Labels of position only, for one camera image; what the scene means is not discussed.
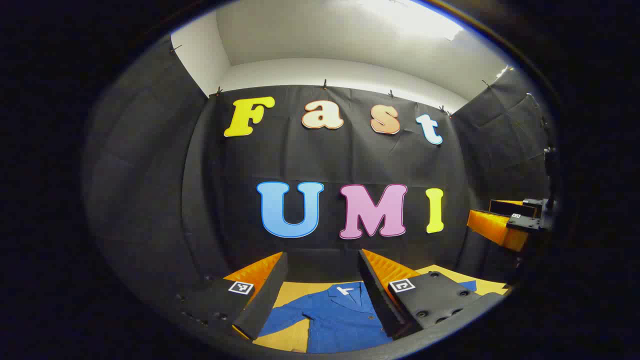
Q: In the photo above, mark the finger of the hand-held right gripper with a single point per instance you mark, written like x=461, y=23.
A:
x=492, y=227
x=505, y=206

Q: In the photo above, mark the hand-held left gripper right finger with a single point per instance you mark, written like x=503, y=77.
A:
x=377, y=295

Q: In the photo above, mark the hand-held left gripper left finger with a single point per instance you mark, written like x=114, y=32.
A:
x=267, y=295

